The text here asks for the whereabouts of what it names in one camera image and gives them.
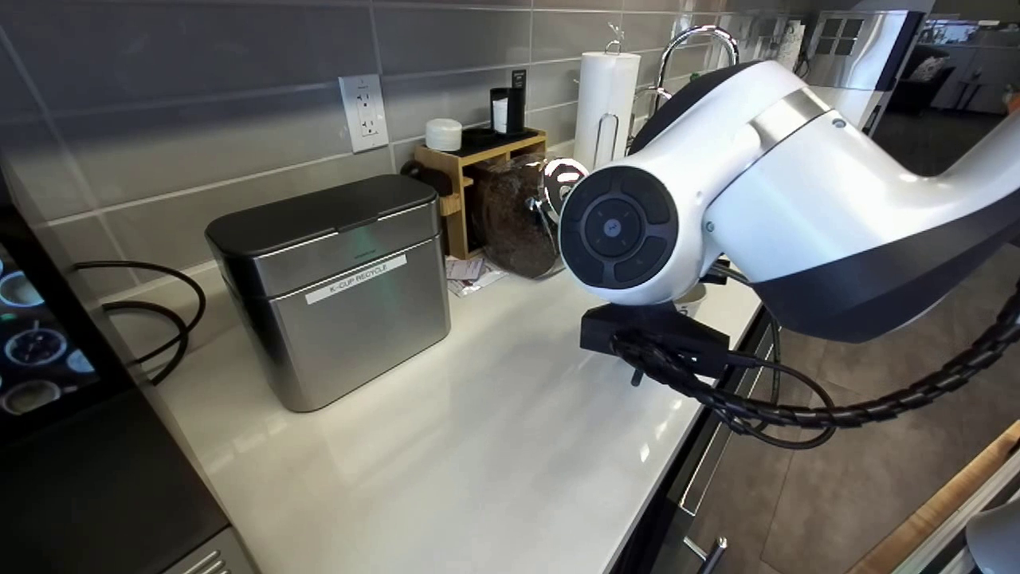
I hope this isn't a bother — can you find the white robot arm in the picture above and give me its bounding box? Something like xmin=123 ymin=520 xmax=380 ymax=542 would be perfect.
xmin=560 ymin=61 xmax=1020 ymax=340

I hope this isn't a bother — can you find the white wall outlet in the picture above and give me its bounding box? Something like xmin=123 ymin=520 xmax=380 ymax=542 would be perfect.
xmin=339 ymin=73 xmax=390 ymax=151

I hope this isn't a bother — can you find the wooden shelf organizer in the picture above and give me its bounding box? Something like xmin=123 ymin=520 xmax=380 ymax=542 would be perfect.
xmin=412 ymin=129 xmax=545 ymax=259

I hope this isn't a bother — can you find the black monitor screen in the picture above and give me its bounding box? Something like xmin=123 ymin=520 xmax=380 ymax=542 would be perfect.
xmin=0 ymin=184 xmax=135 ymax=446

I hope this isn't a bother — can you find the steel countertop bin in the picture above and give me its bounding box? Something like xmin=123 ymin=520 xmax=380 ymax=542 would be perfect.
xmin=204 ymin=177 xmax=448 ymax=412

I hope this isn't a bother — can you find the black cylinder container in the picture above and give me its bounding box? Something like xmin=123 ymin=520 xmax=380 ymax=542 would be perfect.
xmin=508 ymin=66 xmax=526 ymax=135

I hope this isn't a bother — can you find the paper towel roll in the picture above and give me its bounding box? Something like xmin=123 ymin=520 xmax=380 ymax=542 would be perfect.
xmin=575 ymin=52 xmax=642 ymax=168

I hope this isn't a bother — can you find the black power cord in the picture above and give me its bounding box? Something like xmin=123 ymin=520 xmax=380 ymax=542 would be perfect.
xmin=67 ymin=259 xmax=210 ymax=388

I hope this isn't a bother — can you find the chrome large faucet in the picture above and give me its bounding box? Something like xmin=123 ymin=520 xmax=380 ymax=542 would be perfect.
xmin=654 ymin=23 xmax=744 ymax=106

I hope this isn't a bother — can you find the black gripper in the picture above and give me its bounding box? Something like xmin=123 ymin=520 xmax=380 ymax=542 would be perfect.
xmin=579 ymin=303 xmax=730 ymax=377

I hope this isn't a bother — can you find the glass coffee bean jar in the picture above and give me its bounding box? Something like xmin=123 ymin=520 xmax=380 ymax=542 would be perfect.
xmin=468 ymin=152 xmax=585 ymax=280

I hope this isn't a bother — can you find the white small jar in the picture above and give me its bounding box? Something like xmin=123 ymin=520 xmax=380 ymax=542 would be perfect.
xmin=424 ymin=119 xmax=462 ymax=152

